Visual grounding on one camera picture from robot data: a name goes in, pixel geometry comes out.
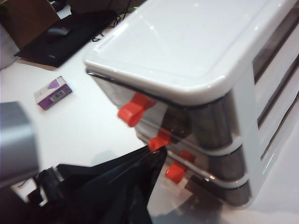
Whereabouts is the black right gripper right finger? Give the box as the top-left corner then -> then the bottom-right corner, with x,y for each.
76,150 -> 168,224

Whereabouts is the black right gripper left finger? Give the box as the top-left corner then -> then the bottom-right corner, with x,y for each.
57,145 -> 153,202

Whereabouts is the smoky grey drawer red handle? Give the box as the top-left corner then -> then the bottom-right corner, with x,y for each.
135,127 -> 246,183
86,70 -> 235,150
163,149 -> 252,207

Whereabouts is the purple white tissue pack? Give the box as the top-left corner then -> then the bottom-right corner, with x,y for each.
34,75 -> 73,111

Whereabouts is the black desk mouse pad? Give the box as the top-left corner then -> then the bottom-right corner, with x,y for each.
14,9 -> 118,69

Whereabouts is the black computer mouse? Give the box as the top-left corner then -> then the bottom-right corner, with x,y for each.
45,26 -> 71,43

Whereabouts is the brown cardboard box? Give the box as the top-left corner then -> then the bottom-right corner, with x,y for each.
0,0 -> 59,50

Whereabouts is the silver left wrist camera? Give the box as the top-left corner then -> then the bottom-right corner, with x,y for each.
0,101 -> 40,182

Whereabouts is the white plastic drawer cabinet frame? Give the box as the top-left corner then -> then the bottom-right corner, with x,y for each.
83,0 -> 299,207

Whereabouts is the black cable bundle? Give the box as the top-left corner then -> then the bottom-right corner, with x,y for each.
90,0 -> 141,43

